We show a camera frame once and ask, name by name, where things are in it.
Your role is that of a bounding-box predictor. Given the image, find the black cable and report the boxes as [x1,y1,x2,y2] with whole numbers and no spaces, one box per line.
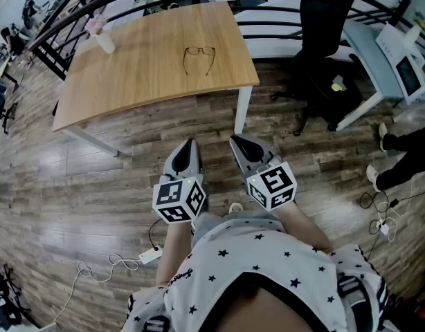
[148,218,165,250]
[359,185,407,241]

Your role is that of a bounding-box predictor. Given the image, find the white power strip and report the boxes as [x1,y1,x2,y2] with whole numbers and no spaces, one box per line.
[138,246,163,265]

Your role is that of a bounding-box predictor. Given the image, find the white microwave oven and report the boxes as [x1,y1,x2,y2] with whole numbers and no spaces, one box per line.
[395,52,425,105]

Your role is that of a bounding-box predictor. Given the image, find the grey denim trousers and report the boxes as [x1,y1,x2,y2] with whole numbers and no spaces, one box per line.
[193,209,286,245]

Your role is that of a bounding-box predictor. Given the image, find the white cable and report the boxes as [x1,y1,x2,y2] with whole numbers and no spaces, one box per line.
[49,252,144,328]

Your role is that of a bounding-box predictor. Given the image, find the light blue desk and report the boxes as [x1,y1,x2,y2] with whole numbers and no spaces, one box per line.
[335,19,407,133]

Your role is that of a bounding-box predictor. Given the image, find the small yellow object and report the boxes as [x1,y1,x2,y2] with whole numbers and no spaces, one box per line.
[331,75,347,93]

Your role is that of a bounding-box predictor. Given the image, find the white star-print shirt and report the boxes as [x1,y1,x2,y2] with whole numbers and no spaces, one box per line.
[120,218,390,332]

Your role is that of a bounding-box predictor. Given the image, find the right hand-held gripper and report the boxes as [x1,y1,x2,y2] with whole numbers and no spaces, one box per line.
[229,134,298,212]

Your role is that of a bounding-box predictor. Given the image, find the dark-framed eyeglasses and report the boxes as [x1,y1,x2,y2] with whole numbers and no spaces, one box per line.
[183,46,216,77]

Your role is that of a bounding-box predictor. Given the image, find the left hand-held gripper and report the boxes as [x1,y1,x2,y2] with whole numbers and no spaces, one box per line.
[152,137,208,225]

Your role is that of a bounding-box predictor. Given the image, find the wooden table with white legs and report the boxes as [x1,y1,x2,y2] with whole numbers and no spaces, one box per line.
[52,1,261,158]

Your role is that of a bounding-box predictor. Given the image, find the person's right forearm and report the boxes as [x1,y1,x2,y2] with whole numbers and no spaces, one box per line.
[274,202,334,255]

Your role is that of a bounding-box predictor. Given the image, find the black tripod equipment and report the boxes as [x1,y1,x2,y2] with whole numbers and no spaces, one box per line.
[0,254,30,331]

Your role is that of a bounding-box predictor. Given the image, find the red object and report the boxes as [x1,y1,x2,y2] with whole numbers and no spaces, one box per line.
[413,288,425,321]

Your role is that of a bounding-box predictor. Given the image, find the white vase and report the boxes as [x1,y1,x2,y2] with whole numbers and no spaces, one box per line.
[94,31,116,55]

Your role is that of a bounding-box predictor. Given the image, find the person's left forearm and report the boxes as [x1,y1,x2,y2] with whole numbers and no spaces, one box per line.
[155,212,195,288]

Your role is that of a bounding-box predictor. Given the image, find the black office chair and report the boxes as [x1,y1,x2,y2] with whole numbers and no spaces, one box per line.
[269,0,365,137]

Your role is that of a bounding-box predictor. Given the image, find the black metal railing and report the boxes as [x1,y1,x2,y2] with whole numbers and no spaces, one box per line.
[27,0,425,82]

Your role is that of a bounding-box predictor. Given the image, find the white printed box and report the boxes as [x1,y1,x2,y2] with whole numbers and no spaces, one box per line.
[374,22,413,67]

